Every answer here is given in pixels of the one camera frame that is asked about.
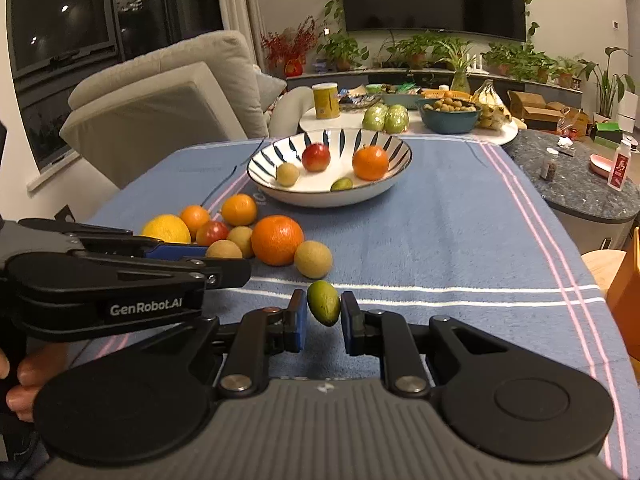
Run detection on large yellow lemon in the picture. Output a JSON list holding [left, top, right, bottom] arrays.
[[141, 214, 192, 244]]

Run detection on red green apple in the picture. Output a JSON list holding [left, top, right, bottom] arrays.
[[195, 220, 229, 247]]

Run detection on small green fruit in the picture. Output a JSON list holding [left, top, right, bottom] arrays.
[[331, 177, 354, 192], [307, 281, 341, 327]]

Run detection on small back orange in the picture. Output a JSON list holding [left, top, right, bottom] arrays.
[[220, 194, 258, 226]]

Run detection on large orange tangerine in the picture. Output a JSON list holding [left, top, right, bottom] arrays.
[[352, 145, 390, 181]]

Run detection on person left hand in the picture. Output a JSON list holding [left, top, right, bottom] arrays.
[[1, 344, 68, 422]]

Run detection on blue striped tablecloth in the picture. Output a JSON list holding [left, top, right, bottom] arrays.
[[91, 136, 639, 478]]

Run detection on beige recliner sofa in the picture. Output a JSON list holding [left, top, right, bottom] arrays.
[[60, 30, 314, 188]]

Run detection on white blue striped bowl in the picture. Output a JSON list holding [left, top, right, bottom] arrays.
[[246, 128, 412, 208]]

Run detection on tray of green apples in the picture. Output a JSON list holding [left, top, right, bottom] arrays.
[[362, 104, 409, 134]]

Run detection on white round coffee table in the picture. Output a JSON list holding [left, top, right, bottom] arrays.
[[299, 108, 518, 145]]

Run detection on yellow canister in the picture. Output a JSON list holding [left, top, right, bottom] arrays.
[[311, 82, 340, 120]]

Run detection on teal bowl of longans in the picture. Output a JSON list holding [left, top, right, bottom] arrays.
[[416, 98, 480, 134]]

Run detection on red flower arrangement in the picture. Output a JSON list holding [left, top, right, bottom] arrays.
[[260, 16, 318, 78]]

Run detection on small spice jar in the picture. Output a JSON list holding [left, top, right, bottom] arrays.
[[539, 148, 559, 182]]

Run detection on teal basket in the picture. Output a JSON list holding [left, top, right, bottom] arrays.
[[383, 93, 422, 110]]

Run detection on orange fruit basket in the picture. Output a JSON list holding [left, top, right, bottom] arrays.
[[421, 89, 472, 101]]

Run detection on banana bunch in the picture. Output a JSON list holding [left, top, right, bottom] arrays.
[[471, 79, 527, 131]]

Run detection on dark marble round table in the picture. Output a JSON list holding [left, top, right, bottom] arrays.
[[503, 130, 639, 254]]

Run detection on dark tv console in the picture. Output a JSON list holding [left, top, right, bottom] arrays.
[[286, 68, 582, 107]]

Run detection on cardboard box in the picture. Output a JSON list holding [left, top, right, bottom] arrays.
[[508, 90, 568, 131]]

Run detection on pink dish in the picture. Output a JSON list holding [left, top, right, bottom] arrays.
[[589, 154, 612, 179]]

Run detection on white red label bottle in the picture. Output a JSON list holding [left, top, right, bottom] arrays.
[[608, 138, 631, 191]]

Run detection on glass vase with plant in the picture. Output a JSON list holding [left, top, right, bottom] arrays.
[[437, 38, 472, 94]]

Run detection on tall potted floor plant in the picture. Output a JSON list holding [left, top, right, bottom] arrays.
[[578, 47, 636, 119]]

